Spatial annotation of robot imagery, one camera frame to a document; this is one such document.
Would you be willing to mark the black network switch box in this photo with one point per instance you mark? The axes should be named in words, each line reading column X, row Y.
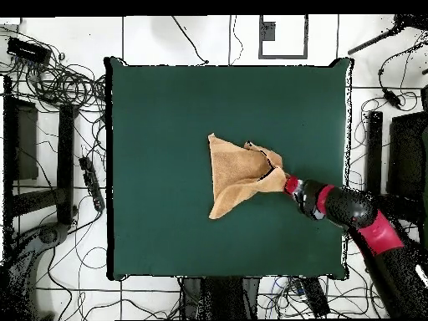
column 28, row 50

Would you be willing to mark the tan terry towel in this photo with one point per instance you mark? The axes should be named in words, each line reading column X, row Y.
column 240, row 167

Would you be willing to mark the dark green table cloth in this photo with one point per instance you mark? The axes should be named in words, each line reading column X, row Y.
column 150, row 133

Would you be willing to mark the grey square floor frame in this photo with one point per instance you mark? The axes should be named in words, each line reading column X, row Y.
column 267, row 31

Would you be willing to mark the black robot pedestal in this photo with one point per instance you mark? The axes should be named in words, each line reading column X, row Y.
column 220, row 297

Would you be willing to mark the black metal stand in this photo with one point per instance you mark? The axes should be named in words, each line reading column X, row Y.
column 65, row 150
column 373, row 150

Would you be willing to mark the black power strip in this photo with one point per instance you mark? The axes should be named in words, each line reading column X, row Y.
column 92, row 184
column 316, row 297

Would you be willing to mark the dark grey stand base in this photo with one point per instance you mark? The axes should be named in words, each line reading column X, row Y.
column 50, row 235

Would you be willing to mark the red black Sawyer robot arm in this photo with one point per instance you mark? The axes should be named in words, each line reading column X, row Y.
column 378, row 234

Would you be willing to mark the black tripod leg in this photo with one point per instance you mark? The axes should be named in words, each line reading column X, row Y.
column 371, row 41

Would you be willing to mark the black power adapter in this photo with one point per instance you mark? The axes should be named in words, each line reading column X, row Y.
column 392, row 98

